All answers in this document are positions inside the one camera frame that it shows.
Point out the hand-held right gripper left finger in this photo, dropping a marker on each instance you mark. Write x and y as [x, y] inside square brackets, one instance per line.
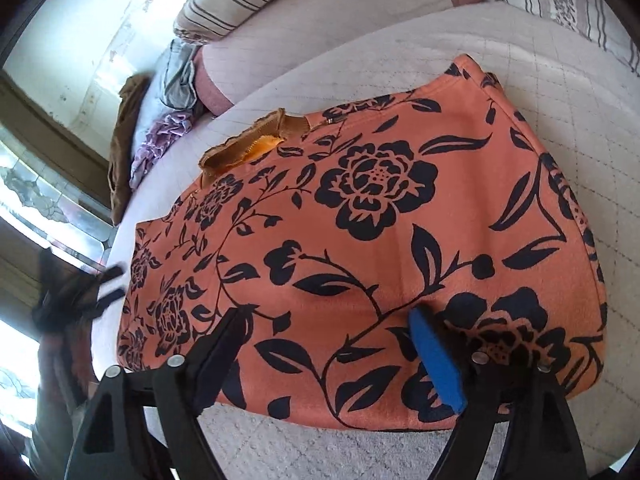
[220, 360]

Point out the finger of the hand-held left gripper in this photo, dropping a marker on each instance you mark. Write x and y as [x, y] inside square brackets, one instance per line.
[111, 301]
[113, 275]

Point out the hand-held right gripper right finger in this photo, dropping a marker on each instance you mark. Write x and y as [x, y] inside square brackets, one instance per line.
[440, 365]

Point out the orange floral blouse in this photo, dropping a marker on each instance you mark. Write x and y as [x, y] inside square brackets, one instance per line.
[360, 240]

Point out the stained glass window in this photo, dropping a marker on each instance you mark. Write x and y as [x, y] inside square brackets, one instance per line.
[45, 195]

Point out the brown cloth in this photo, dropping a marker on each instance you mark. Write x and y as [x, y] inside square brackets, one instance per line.
[125, 150]

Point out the purple cloth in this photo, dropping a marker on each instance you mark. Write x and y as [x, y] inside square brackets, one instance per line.
[160, 147]

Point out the blue-grey cloth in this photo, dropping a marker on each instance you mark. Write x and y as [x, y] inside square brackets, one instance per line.
[175, 75]

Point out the pink quilted bed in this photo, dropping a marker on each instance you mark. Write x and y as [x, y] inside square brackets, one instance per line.
[565, 125]

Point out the pink bolster cushion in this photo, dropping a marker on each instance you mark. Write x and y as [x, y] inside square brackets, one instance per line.
[320, 45]

